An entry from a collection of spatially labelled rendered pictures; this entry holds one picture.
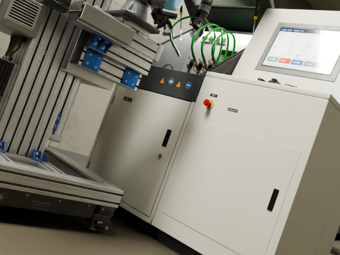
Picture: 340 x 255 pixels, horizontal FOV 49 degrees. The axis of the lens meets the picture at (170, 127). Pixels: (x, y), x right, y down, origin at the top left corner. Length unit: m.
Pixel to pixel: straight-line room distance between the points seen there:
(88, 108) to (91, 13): 2.57
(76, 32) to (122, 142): 0.79
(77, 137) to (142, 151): 1.96
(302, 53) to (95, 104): 2.53
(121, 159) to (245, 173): 0.85
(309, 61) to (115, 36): 1.08
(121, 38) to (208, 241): 1.05
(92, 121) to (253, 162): 2.63
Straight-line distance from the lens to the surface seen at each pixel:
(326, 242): 2.44
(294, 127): 1.81
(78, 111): 4.10
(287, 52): 2.30
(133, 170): 2.29
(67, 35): 1.95
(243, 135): 1.91
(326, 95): 1.81
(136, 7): 1.93
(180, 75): 2.25
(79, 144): 4.19
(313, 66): 2.19
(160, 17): 2.59
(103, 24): 1.68
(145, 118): 2.32
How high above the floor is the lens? 0.53
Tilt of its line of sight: 2 degrees up
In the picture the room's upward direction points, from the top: 20 degrees clockwise
